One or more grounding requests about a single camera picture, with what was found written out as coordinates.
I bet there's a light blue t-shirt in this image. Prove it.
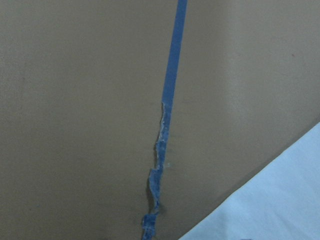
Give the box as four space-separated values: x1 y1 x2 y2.
183 125 320 240

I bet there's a blue tape line lengthwise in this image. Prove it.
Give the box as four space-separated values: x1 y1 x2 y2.
141 0 188 240

